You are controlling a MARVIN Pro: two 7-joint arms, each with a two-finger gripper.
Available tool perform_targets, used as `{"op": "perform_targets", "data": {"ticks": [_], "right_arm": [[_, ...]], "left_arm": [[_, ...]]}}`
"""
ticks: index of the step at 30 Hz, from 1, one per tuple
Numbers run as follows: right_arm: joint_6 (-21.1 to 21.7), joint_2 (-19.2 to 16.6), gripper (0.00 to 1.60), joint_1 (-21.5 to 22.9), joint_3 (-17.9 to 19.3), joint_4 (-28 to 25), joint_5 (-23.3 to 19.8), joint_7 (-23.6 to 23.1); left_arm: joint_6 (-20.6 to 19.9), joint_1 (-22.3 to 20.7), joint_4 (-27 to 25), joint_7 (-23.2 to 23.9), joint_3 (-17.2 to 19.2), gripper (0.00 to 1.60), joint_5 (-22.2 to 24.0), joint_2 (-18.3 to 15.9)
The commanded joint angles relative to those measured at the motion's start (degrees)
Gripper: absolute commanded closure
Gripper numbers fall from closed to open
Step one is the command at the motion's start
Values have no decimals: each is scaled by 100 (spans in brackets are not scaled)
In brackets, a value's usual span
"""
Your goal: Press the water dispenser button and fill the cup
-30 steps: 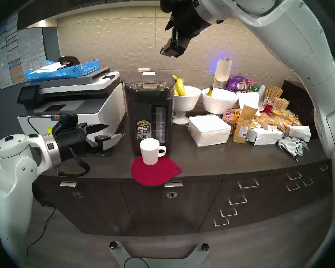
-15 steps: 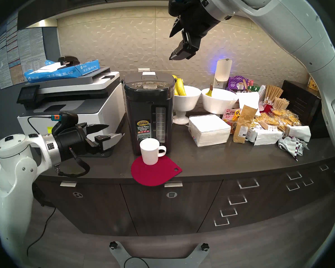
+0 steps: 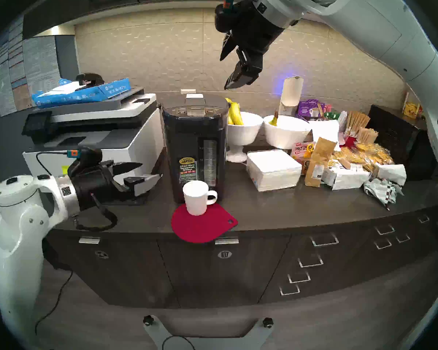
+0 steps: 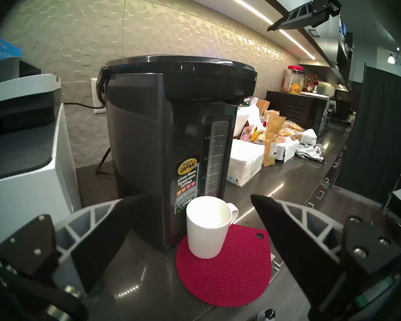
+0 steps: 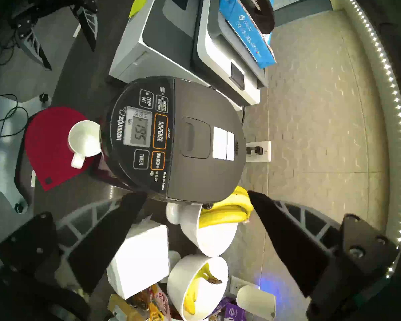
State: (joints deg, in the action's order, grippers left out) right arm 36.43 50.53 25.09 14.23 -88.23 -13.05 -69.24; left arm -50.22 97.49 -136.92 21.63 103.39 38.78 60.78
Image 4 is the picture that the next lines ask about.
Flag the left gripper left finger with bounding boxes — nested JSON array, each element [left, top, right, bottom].
[[0, 194, 149, 293]]

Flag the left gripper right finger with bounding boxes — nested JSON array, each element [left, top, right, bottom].
[[251, 194, 401, 319]]

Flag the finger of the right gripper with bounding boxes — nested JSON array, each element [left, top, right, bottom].
[[267, 0, 341, 30]]

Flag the black hot water dispenser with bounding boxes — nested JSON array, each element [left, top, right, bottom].
[[97, 55, 258, 252]]

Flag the under-cabinet light strip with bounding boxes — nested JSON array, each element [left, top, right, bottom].
[[214, 0, 316, 61]]

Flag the glass jar red lid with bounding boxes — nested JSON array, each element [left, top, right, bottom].
[[284, 66, 304, 95]]

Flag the red silicone mat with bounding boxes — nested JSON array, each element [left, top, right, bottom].
[[175, 223, 273, 307]]

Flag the dark lower cabinet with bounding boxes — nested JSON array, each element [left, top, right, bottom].
[[306, 133, 353, 210]]

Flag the white grey office printer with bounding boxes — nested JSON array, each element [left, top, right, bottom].
[[0, 58, 82, 257]]

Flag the black microwave oven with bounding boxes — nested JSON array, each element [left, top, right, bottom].
[[266, 91, 331, 137]]

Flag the white ceramic mug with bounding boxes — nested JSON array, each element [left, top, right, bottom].
[[186, 196, 239, 260]]

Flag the checked kitchen cloth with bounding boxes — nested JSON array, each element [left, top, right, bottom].
[[295, 143, 326, 164]]

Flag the flat white paper pouch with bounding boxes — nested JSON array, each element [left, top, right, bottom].
[[276, 136, 300, 163]]

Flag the white napkin stack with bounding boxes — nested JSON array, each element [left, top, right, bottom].
[[227, 139, 266, 188]]

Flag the upright white paper bag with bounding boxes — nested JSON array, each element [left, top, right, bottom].
[[249, 105, 264, 132]]

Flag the clear bag yellow crackers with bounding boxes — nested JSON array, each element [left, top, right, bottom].
[[279, 120, 304, 140]]

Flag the crumpled white paper bag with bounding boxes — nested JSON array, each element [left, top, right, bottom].
[[299, 129, 318, 146]]

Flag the brown paper coffee bag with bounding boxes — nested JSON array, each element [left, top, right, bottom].
[[263, 115, 287, 167]]

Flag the black curtain partition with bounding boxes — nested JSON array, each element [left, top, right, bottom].
[[334, 64, 401, 204]]

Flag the black power cord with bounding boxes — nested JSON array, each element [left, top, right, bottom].
[[63, 101, 106, 109]]

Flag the white wall outlet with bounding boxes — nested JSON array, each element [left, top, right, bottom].
[[90, 78, 107, 114]]

